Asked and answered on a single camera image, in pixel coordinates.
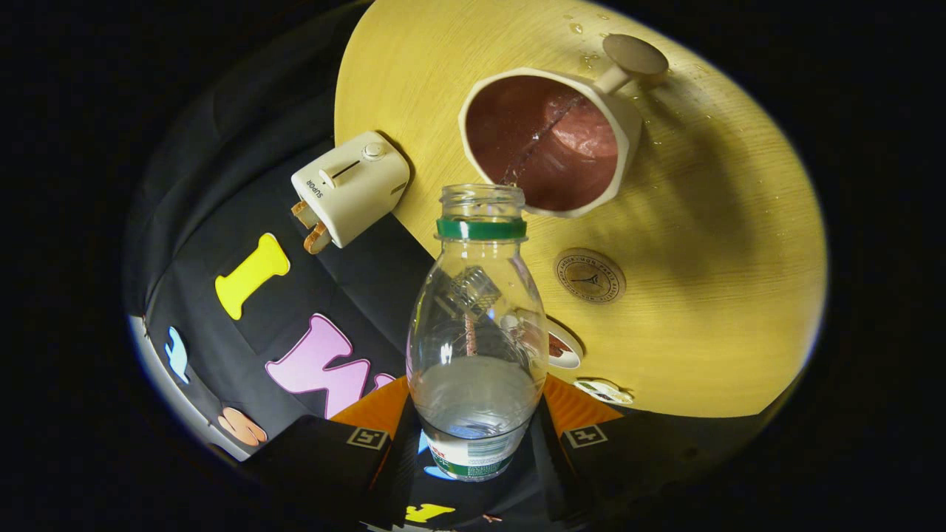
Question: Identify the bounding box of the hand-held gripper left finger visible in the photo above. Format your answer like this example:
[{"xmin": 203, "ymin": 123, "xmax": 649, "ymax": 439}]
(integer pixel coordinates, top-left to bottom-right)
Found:
[{"xmin": 244, "ymin": 377, "xmax": 422, "ymax": 529}]

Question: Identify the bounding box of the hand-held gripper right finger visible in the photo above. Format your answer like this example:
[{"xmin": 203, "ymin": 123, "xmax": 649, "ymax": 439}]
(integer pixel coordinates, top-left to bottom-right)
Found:
[{"xmin": 528, "ymin": 373, "xmax": 710, "ymax": 525}]

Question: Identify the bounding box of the clear plastic juice bottle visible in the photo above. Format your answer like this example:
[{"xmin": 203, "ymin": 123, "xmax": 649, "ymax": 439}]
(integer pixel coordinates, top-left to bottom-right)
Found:
[{"xmin": 406, "ymin": 183, "xmax": 549, "ymax": 482}]

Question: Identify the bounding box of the round cork coaster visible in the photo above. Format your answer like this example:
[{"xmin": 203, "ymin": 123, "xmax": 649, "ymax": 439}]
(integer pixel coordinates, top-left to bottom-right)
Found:
[{"xmin": 554, "ymin": 248, "xmax": 627, "ymax": 304}]

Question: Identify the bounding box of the beige cup with wooden handle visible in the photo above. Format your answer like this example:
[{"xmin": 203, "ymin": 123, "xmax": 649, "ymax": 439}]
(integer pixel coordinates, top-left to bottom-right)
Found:
[{"xmin": 458, "ymin": 33, "xmax": 670, "ymax": 219}]

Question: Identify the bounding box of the white divided condiment dish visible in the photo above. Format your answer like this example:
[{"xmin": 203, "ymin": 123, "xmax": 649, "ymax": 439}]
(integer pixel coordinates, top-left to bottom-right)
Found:
[{"xmin": 574, "ymin": 378, "xmax": 635, "ymax": 405}]

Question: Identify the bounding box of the white round plate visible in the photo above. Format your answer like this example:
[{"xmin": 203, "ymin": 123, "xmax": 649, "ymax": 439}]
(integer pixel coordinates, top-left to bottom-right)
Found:
[{"xmin": 545, "ymin": 318, "xmax": 585, "ymax": 370}]

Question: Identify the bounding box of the wooden table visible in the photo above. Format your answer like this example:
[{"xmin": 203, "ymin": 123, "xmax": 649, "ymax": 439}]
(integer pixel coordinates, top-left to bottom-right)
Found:
[{"xmin": 334, "ymin": 0, "xmax": 828, "ymax": 418}]

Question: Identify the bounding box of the white toaster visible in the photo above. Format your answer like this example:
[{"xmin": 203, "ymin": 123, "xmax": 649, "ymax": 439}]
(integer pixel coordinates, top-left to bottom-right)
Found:
[{"xmin": 290, "ymin": 131, "xmax": 411, "ymax": 249}]

